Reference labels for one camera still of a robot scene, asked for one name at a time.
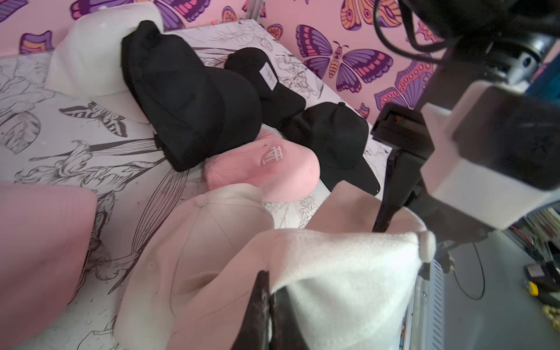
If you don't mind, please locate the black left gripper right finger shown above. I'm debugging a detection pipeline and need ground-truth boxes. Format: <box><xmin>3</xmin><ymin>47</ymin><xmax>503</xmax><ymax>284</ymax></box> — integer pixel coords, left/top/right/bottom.
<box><xmin>269</xmin><ymin>287</ymin><xmax>309</xmax><ymax>350</ymax></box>

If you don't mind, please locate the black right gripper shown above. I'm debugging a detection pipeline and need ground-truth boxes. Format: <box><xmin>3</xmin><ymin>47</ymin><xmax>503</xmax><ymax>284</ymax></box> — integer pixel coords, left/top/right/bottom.
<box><xmin>370</xmin><ymin>102</ymin><xmax>494</xmax><ymax>244</ymax></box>

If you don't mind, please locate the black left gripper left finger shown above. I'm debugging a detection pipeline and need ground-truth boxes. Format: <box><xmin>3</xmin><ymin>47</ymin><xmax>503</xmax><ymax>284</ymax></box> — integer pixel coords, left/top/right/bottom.
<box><xmin>231</xmin><ymin>271</ymin><xmax>271</xmax><ymax>350</ymax></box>

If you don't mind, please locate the white Colorado cap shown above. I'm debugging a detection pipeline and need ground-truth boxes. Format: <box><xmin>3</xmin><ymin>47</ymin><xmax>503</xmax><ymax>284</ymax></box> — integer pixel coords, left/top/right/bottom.
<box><xmin>113</xmin><ymin>184</ymin><xmax>274</xmax><ymax>349</ymax></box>
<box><xmin>167</xmin><ymin>182</ymin><xmax>436</xmax><ymax>349</ymax></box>

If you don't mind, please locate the black cap with white patch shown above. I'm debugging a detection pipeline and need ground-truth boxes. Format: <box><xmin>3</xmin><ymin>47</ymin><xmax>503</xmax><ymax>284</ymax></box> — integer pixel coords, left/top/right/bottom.
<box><xmin>225</xmin><ymin>48</ymin><xmax>306</xmax><ymax>131</ymax></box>

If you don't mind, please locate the plain black cap back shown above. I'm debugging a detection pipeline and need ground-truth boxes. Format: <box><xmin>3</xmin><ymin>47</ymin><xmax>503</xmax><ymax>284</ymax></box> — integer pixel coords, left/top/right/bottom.
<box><xmin>121</xmin><ymin>20</ymin><xmax>263</xmax><ymax>172</ymax></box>

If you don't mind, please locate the plain black cap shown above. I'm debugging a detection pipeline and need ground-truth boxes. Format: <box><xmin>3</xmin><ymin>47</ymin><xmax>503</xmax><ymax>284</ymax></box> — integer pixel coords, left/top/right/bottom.
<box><xmin>121</xmin><ymin>20</ymin><xmax>263</xmax><ymax>172</ymax></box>
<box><xmin>280</xmin><ymin>102</ymin><xmax>381</xmax><ymax>195</ymax></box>

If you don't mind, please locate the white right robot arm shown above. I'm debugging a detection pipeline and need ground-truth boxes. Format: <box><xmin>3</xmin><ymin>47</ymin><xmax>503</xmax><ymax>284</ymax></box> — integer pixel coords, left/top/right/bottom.
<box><xmin>371</xmin><ymin>1</ymin><xmax>559</xmax><ymax>236</ymax></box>

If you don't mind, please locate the plain black cap front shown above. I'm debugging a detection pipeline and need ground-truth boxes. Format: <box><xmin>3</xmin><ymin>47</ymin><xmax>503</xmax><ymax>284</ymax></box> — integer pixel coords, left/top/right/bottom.
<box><xmin>280</xmin><ymin>102</ymin><xmax>381</xmax><ymax>195</ymax></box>

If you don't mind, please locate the pink cap centre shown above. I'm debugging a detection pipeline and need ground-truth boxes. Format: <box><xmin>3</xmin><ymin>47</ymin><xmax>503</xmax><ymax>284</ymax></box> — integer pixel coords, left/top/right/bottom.
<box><xmin>204</xmin><ymin>129</ymin><xmax>320</xmax><ymax>203</ymax></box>

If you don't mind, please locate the pink cap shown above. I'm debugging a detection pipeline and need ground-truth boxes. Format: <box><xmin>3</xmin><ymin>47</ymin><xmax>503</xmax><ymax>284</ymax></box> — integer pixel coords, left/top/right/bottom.
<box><xmin>204</xmin><ymin>129</ymin><xmax>320</xmax><ymax>203</ymax></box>
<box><xmin>1</xmin><ymin>182</ymin><xmax>97</xmax><ymax>349</ymax></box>

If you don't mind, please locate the pink cap left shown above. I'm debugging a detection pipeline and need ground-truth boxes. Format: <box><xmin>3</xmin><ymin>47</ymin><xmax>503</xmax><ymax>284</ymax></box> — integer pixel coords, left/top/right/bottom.
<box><xmin>1</xmin><ymin>182</ymin><xmax>97</xmax><ymax>349</ymax></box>

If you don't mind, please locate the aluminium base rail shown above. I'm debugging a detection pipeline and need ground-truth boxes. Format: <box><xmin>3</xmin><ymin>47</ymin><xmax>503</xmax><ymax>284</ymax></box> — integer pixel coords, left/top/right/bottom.
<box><xmin>400</xmin><ymin>260</ymin><xmax>445</xmax><ymax>350</ymax></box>

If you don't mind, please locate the aluminium corner post right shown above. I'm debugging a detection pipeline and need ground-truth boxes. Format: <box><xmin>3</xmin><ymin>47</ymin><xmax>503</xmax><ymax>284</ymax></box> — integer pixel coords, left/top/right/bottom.
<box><xmin>246</xmin><ymin>0</ymin><xmax>265</xmax><ymax>21</ymax></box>

